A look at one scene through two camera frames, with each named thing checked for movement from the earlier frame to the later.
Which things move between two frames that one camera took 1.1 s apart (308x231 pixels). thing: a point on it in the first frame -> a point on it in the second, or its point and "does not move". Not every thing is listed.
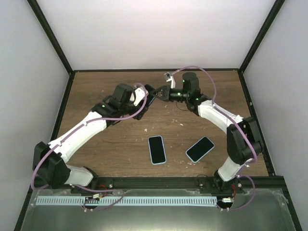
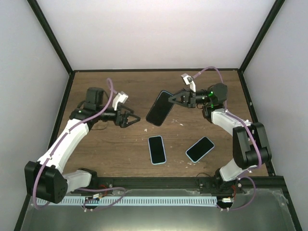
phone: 199,149 does not move
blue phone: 152,93 -> 160,109
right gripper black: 165,92 -> 190,100
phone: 156,147 does not move
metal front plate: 237,209 does not move
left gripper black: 140,115 -> 123,123
